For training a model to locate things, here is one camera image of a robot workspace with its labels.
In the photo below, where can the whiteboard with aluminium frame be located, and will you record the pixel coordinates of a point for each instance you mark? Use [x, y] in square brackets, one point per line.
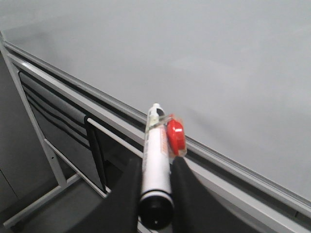
[238, 72]

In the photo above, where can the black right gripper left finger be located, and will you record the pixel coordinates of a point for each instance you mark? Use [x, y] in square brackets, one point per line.
[82, 210]

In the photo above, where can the red round magnet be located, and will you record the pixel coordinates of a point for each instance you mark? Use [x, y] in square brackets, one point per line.
[176, 136]

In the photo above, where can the white whiteboard marker pen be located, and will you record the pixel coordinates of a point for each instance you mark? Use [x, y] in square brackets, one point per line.
[155, 207]

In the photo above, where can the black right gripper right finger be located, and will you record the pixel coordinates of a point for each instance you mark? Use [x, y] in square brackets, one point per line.
[195, 209]

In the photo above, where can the white metal stand frame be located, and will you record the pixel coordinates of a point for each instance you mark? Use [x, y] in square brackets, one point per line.
[98, 140]

